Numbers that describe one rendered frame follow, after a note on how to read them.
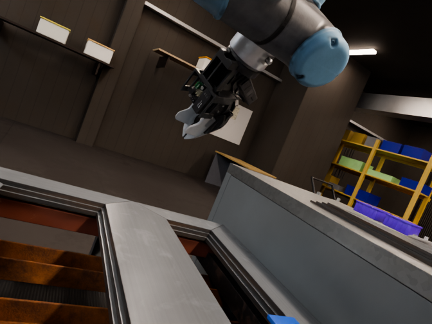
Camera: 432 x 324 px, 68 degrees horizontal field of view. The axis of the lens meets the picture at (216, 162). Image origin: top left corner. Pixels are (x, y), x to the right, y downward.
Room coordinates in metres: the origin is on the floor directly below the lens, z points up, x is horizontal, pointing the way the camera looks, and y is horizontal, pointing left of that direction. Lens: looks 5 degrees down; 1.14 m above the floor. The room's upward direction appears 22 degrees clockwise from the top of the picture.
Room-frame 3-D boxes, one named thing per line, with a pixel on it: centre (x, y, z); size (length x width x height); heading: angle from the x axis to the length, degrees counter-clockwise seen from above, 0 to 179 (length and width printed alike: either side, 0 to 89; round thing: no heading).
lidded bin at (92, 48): (5.71, 2.64, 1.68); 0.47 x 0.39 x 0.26; 120
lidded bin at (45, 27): (5.34, 3.27, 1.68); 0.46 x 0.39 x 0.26; 120
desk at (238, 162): (6.96, -0.57, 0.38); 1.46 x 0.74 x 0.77; 30
